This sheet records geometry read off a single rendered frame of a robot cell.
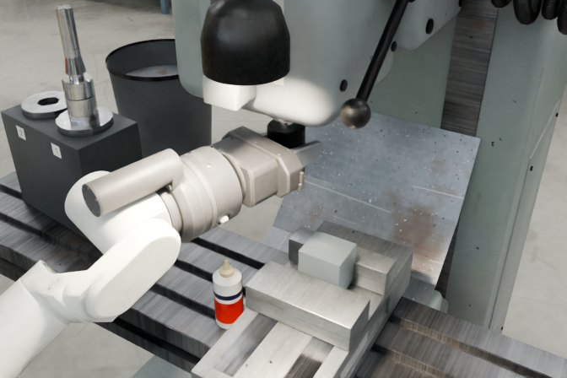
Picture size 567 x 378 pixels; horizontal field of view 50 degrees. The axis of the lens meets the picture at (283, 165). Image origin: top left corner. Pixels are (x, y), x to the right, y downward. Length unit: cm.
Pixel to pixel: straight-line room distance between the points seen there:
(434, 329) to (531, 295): 162
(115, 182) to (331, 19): 25
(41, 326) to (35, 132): 51
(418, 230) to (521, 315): 139
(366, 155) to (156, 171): 58
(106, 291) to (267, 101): 24
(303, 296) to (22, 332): 33
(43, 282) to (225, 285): 30
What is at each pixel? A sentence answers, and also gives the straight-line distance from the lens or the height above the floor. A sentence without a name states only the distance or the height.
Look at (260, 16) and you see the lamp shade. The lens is 47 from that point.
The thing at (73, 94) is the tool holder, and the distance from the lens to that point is 100.
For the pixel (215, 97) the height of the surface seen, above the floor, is 135.
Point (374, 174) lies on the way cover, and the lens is 111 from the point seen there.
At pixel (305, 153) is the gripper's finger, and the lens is 73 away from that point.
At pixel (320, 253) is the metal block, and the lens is 79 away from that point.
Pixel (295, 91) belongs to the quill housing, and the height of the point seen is 136.
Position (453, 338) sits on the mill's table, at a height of 96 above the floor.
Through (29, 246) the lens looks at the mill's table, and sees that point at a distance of 111.
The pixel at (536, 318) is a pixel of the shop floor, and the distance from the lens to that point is 244.
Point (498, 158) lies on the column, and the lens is 108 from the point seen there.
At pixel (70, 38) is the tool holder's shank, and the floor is 130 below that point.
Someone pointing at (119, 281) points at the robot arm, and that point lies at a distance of 59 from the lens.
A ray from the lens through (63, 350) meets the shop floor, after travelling 228.
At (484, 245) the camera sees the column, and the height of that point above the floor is 91.
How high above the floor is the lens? 160
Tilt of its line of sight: 31 degrees down
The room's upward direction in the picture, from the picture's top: straight up
